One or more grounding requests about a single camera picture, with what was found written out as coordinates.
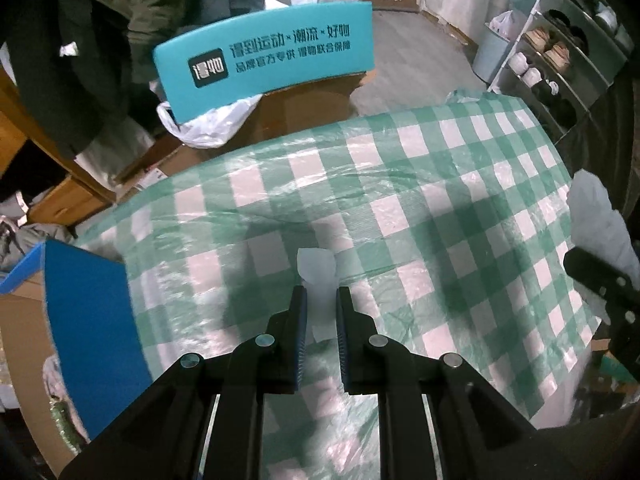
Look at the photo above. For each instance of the grey shoe rack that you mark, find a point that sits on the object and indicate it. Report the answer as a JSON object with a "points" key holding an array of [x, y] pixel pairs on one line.
{"points": [[563, 58]]}

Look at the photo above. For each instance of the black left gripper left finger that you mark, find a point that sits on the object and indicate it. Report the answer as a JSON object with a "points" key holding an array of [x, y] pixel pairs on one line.
{"points": [[271, 363]]}

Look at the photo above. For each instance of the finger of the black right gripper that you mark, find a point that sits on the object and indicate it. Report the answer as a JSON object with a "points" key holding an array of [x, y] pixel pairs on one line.
{"points": [[607, 291]]}

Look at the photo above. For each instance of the wooden louvered cabinet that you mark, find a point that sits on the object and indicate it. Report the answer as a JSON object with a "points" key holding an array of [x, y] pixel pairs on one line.
{"points": [[55, 189]]}

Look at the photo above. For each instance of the light blue trash bin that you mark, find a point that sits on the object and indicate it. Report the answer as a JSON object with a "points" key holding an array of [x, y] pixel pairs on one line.
{"points": [[497, 40]]}

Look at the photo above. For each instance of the grey hoodie pile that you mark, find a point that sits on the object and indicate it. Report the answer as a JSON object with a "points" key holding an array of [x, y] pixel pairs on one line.
{"points": [[18, 236]]}

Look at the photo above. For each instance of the green white checkered tablecloth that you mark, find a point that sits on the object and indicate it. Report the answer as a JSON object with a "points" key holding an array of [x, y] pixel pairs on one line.
{"points": [[448, 224]]}

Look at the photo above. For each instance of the dark hanging jacket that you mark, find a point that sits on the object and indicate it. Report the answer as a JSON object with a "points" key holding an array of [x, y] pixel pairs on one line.
{"points": [[81, 65]]}

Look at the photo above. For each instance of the small white tissue piece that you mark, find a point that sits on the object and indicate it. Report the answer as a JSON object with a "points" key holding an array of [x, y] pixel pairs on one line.
{"points": [[317, 269]]}

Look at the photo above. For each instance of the blue brown cardboard box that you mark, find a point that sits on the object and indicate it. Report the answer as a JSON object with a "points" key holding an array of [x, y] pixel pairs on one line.
{"points": [[63, 301]]}

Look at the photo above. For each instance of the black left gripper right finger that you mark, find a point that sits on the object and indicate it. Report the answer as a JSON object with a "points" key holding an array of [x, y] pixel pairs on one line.
{"points": [[375, 364]]}

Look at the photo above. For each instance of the green sparkly scouring cloth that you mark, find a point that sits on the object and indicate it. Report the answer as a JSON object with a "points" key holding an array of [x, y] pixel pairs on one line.
{"points": [[66, 427]]}

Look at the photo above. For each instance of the teal shoe box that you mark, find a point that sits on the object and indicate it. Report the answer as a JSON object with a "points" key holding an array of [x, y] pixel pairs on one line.
{"points": [[219, 64]]}

